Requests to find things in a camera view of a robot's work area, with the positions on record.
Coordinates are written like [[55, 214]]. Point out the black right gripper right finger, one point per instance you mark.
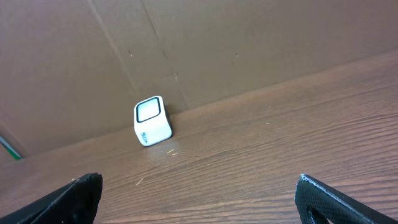
[[317, 202]]

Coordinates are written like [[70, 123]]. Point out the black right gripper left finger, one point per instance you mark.
[[74, 203]]

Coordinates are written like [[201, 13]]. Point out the white barcode scanner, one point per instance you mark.
[[151, 121]]

